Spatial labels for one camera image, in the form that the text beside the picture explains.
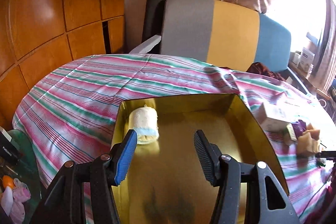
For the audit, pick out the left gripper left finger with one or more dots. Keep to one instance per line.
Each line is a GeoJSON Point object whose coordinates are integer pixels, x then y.
{"type": "Point", "coordinates": [64, 199]}

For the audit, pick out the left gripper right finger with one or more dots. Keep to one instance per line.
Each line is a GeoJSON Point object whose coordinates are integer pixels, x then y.
{"type": "Point", "coordinates": [266, 201]}

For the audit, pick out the tan sponge block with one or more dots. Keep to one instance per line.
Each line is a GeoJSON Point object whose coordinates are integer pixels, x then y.
{"type": "Point", "coordinates": [308, 143]}

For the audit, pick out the purple sachet packet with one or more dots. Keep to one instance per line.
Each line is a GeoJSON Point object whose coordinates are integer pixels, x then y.
{"type": "Point", "coordinates": [299, 127]}

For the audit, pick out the white diaper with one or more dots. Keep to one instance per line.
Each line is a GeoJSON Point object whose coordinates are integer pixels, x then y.
{"type": "Point", "coordinates": [144, 121]}

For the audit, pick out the green white small box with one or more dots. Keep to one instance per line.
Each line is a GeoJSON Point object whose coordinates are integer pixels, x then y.
{"type": "Point", "coordinates": [289, 135]}

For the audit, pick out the white box on quilt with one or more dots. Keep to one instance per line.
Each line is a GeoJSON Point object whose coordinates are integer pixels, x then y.
{"type": "Point", "coordinates": [275, 118]}

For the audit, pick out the striped bed quilt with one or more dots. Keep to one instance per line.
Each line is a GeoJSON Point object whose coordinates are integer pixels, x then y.
{"type": "Point", "coordinates": [70, 114]}

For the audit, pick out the gold tin box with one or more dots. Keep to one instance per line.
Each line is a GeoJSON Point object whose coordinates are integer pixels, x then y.
{"type": "Point", "coordinates": [165, 182]}

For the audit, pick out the wooden side table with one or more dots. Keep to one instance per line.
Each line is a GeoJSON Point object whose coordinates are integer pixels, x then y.
{"type": "Point", "coordinates": [308, 81]}

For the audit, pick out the dark red cloth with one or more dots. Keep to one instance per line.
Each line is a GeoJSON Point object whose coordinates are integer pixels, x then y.
{"type": "Point", "coordinates": [260, 69]}

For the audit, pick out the white product box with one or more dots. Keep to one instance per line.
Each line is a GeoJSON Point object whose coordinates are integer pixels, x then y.
{"type": "Point", "coordinates": [306, 59]}

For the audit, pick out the grey yellow blue chair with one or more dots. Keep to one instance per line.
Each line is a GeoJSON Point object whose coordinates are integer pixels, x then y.
{"type": "Point", "coordinates": [224, 34]}

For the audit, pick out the wooden wardrobe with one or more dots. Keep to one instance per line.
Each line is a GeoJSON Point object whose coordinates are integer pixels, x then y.
{"type": "Point", "coordinates": [38, 36]}

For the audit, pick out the black rolled mat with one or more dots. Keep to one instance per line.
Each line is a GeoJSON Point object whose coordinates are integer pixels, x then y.
{"type": "Point", "coordinates": [152, 24]}

